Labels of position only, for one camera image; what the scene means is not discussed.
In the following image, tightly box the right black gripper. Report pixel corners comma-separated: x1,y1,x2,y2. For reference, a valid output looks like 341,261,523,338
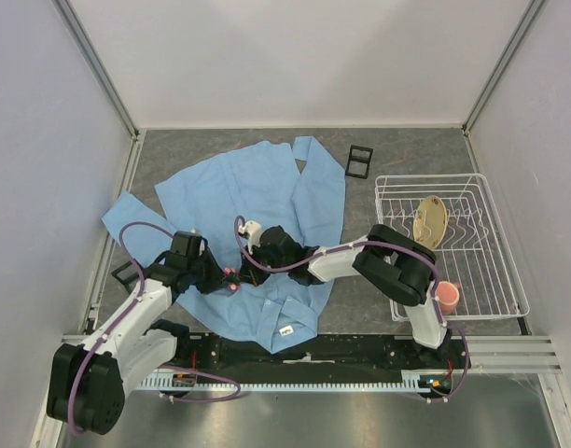
236,241,289,288

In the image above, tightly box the light blue shirt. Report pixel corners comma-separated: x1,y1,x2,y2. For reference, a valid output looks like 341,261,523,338
103,136,345,354

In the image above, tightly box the pink flower plush brooch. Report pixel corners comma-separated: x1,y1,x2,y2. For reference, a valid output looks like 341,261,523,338
224,267,241,292

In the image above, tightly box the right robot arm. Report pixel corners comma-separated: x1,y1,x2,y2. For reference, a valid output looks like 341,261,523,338
234,216,448,368

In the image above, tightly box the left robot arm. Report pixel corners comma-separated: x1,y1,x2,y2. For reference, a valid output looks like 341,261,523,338
46,231,224,435

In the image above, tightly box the beige ceramic plate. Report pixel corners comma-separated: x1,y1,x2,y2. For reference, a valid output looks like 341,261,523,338
412,195,448,250

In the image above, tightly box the pink ceramic cup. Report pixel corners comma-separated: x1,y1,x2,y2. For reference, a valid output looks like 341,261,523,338
436,281,461,315

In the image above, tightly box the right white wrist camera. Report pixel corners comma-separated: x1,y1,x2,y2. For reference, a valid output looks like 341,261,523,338
238,220,263,253

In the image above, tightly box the black plastic frame left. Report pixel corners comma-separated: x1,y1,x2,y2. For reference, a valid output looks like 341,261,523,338
111,261,139,287

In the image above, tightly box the black plastic frame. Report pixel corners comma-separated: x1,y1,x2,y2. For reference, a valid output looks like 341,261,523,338
345,145,374,180
111,261,139,287

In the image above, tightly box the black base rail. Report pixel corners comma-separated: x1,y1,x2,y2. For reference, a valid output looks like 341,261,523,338
167,332,468,384

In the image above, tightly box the black plastic frame back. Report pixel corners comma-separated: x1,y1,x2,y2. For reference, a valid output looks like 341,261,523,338
345,145,374,180

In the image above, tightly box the white slotted cable duct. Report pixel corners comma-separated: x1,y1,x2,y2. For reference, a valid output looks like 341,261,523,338
136,369,455,395

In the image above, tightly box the white wire dish rack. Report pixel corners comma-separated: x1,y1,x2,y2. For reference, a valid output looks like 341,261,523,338
375,174,530,321

